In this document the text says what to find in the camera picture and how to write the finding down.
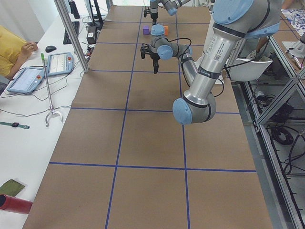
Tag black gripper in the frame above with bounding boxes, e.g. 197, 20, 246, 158
150, 51, 159, 73
150, 7, 158, 25

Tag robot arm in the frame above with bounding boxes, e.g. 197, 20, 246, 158
143, 0, 190, 25
142, 0, 282, 125

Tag purple foam block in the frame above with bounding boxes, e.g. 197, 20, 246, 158
142, 25, 150, 35

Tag orange foam block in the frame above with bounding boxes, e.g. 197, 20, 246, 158
163, 25, 168, 36

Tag black power adapter box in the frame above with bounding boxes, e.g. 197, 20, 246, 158
86, 26, 97, 44

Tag black keyboard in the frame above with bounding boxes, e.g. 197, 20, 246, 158
62, 21, 81, 45

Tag white chair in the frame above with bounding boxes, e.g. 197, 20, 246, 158
228, 56, 273, 82

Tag right teach pendant tablet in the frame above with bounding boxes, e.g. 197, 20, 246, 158
47, 52, 74, 76

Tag teach pendant tablet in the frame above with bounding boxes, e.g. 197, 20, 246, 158
47, 52, 74, 76
7, 67, 45, 93

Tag black computer mouse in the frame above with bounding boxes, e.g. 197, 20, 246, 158
45, 45, 57, 53

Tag reacher grabber tool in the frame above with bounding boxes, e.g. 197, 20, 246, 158
41, 53, 63, 127

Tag left teach pendant tablet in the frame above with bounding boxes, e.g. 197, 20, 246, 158
7, 67, 45, 93

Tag person in yellow shirt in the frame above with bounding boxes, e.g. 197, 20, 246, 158
0, 25, 38, 80

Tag green bean bag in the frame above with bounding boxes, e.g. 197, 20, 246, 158
0, 179, 25, 197

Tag red water bottle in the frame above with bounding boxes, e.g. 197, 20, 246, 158
0, 194, 32, 214

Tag aluminium frame post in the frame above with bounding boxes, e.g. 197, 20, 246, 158
54, 0, 89, 73

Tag smart watch teal strap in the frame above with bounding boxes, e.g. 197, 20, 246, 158
0, 121, 31, 130

